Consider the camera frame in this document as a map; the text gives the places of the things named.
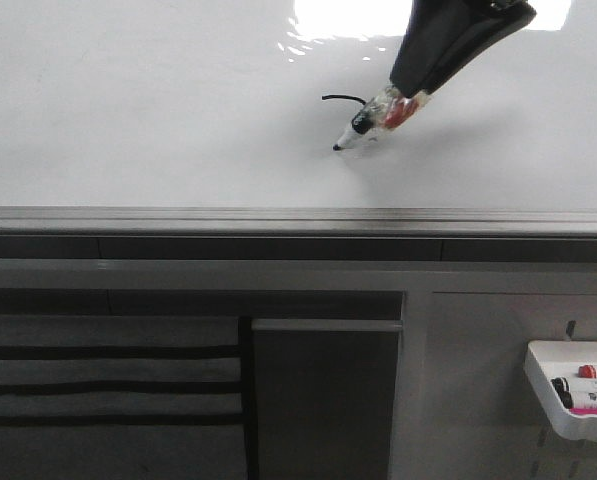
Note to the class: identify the grey cabinet panel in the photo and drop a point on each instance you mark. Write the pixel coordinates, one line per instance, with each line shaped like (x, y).
(325, 391)

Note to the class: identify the white pegboard panel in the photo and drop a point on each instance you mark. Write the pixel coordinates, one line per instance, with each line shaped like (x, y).
(482, 419)

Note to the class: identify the black-capped marker in tray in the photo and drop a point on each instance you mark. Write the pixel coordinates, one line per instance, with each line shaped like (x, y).
(564, 384)
(579, 400)

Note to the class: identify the white whiteboard with metal frame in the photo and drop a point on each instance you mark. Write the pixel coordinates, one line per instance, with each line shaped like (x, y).
(219, 118)

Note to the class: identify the white black-tip whiteboard marker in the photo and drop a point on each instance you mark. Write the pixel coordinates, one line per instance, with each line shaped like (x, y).
(383, 113)

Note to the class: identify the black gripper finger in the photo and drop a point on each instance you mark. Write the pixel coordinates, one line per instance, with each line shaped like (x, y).
(432, 29)
(479, 26)

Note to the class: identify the white plastic marker tray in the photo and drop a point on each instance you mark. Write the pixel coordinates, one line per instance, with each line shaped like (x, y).
(546, 360)

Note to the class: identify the grey black-striped fabric organizer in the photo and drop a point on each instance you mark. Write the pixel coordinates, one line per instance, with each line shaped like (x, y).
(124, 398)

